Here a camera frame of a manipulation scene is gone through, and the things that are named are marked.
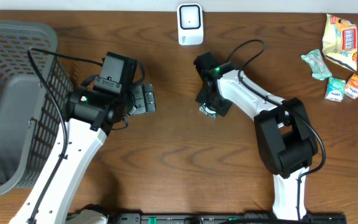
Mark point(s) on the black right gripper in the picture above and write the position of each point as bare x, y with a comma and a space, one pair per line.
220, 109

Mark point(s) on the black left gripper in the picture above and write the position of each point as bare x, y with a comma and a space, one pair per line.
145, 93

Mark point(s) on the dark green round-label packet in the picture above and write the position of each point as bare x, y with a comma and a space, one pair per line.
205, 110

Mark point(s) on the teal snack packet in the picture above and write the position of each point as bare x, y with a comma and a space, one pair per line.
314, 59

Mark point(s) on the teal small snack box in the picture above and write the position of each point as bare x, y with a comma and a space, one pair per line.
335, 89

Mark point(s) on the yellow snack bag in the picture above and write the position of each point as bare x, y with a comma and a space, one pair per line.
340, 41

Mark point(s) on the orange small snack box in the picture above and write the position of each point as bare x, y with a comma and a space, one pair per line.
351, 87

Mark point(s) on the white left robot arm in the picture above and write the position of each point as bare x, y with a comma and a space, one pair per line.
90, 117

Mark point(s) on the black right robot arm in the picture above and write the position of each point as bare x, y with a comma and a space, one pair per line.
285, 139

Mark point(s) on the white barcode scanner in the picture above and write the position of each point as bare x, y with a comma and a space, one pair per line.
190, 24

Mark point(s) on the grey plastic mesh basket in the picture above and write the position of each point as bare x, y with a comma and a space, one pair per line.
33, 86

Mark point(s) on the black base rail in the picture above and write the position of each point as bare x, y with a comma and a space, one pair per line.
213, 218

